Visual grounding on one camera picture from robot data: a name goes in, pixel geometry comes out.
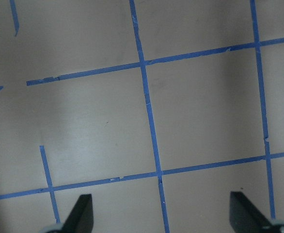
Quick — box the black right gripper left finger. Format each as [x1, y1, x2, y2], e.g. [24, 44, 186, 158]
[62, 194, 94, 233]

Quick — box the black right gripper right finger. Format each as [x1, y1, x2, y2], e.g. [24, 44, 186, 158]
[229, 191, 277, 233]

